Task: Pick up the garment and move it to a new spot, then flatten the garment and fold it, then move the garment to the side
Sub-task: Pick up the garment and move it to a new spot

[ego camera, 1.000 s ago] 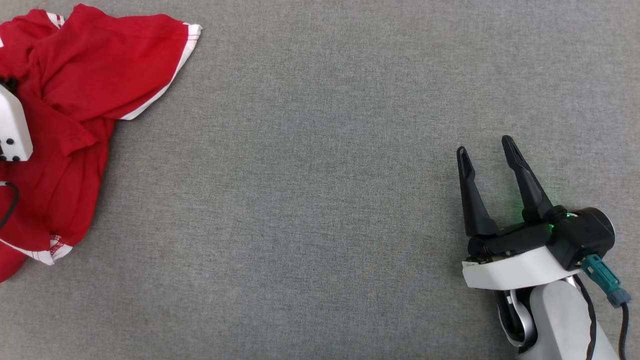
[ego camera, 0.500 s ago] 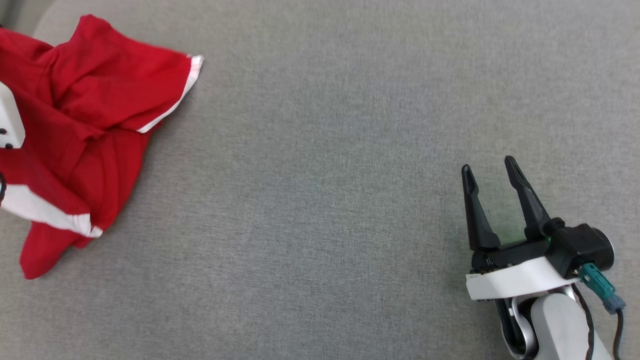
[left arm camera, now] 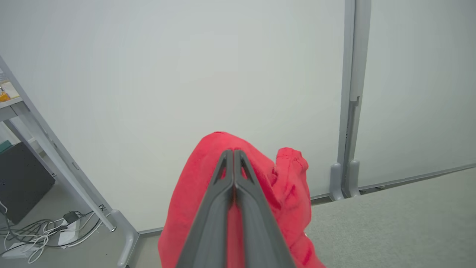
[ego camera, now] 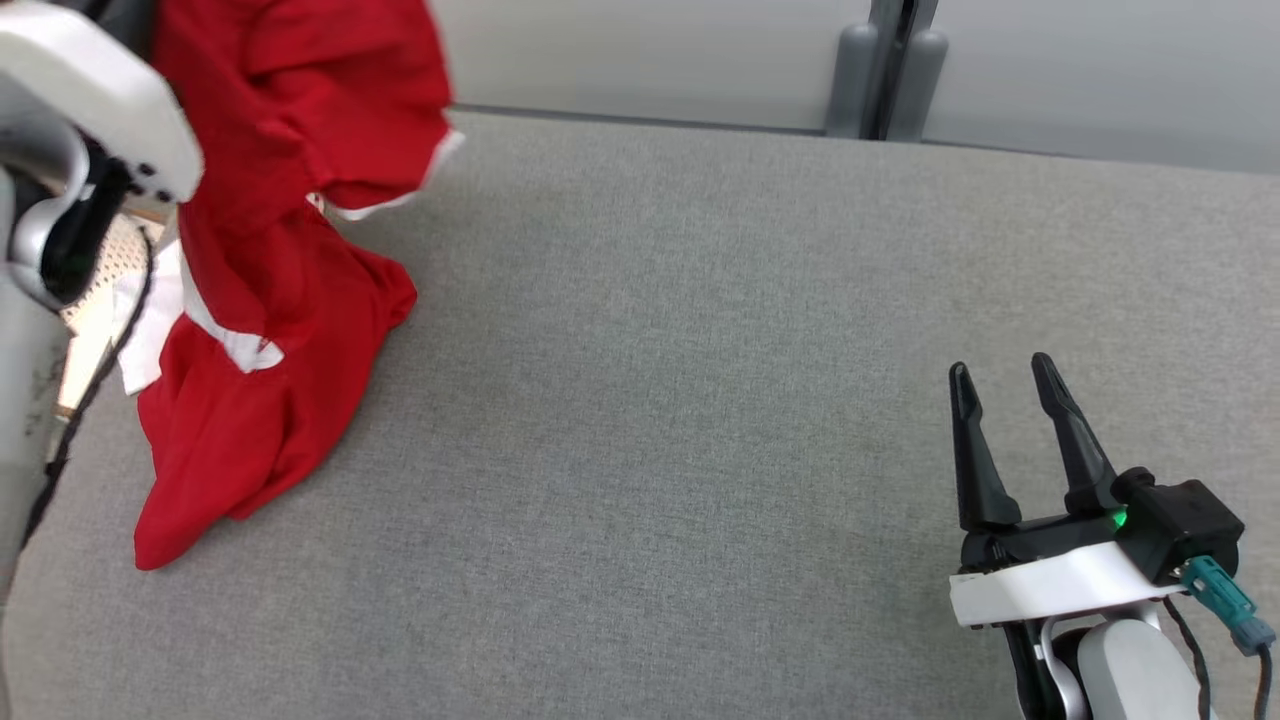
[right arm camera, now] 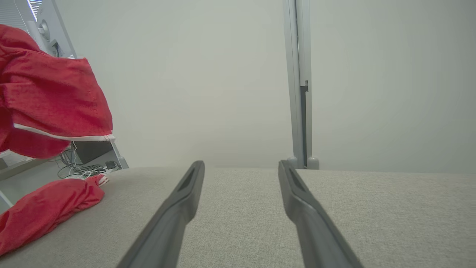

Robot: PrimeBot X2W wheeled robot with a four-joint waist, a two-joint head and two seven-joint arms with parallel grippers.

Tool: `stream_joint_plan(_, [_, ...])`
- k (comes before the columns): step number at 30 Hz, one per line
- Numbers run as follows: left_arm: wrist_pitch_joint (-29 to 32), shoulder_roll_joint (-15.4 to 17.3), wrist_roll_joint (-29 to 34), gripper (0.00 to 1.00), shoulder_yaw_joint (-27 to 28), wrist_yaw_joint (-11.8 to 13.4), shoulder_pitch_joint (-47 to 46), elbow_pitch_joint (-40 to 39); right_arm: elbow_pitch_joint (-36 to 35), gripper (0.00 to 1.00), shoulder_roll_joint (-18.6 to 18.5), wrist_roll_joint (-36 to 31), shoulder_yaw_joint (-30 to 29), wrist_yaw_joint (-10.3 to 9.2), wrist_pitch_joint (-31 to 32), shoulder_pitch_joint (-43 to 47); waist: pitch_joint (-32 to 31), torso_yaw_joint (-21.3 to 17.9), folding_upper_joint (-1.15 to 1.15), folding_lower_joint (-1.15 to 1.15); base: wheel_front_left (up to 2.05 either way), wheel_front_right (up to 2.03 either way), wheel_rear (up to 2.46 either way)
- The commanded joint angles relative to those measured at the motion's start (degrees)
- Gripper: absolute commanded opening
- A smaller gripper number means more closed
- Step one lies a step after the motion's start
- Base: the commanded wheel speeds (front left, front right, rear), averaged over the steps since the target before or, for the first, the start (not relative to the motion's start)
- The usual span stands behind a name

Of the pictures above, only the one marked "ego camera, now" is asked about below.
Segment teal right camera connector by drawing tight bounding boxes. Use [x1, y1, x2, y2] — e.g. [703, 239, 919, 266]
[1180, 556, 1277, 657]

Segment red Bulls jersey white sleeves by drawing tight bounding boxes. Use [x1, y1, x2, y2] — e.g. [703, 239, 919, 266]
[115, 0, 466, 573]

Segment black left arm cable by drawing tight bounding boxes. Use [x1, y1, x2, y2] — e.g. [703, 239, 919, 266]
[20, 228, 156, 546]

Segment thin braided right arm cable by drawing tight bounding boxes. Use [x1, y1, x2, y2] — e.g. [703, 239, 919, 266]
[1163, 598, 1214, 720]

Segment grey cylinder post foot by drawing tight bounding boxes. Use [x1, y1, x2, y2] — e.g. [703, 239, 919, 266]
[825, 22, 881, 139]
[888, 28, 949, 142]

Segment black right camera cable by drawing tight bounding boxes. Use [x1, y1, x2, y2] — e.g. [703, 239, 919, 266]
[1252, 640, 1280, 720]

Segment dark grey partition post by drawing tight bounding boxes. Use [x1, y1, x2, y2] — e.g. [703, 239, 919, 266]
[868, 0, 941, 141]

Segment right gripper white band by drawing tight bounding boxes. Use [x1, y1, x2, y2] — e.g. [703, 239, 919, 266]
[949, 352, 1191, 628]

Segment cream perforated laundry basket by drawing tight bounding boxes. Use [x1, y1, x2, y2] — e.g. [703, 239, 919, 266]
[58, 213, 153, 413]

